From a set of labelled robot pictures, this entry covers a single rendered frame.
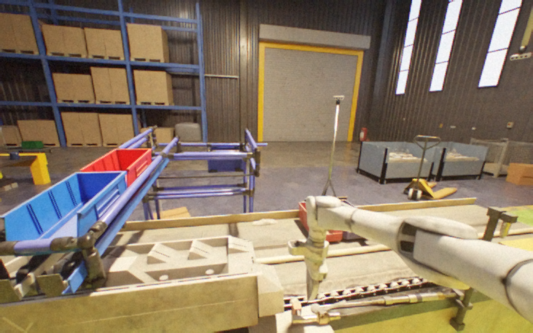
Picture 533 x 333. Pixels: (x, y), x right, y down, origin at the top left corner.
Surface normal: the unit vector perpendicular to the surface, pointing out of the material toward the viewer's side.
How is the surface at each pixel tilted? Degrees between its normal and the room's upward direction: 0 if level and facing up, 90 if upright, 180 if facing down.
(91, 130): 90
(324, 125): 90
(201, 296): 80
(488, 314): 90
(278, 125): 90
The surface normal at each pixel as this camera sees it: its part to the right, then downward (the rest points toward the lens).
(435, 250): -0.95, -0.18
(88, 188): 0.19, 0.32
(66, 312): 0.19, 0.09
